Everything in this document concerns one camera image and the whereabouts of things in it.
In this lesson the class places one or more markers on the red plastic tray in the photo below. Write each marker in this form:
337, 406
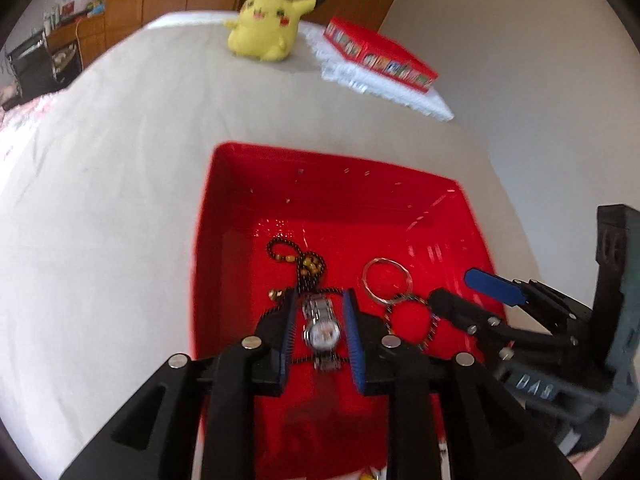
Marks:
240, 260

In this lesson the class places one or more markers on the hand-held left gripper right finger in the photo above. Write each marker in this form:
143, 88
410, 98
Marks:
353, 342

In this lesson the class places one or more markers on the black chair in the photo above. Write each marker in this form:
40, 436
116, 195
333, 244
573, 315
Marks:
30, 65

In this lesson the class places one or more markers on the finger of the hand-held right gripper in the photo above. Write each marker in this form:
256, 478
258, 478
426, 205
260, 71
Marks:
492, 285
460, 310

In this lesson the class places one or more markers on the silver wrist watch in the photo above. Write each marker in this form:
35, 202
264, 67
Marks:
322, 332

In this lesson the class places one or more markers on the yellow plush toy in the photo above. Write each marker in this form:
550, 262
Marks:
265, 25

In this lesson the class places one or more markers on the wooden desk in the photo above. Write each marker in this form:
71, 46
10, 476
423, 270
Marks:
90, 35

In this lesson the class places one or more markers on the white folded towel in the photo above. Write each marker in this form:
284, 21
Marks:
430, 102

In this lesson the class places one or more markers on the red printed box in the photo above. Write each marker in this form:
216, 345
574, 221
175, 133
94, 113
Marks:
380, 45

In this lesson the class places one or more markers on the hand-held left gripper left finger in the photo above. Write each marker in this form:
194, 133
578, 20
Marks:
286, 332

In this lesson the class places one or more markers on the person's right forearm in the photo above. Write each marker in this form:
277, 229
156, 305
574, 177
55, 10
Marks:
592, 467

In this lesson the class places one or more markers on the floral blanket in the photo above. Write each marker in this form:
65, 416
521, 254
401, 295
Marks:
20, 115

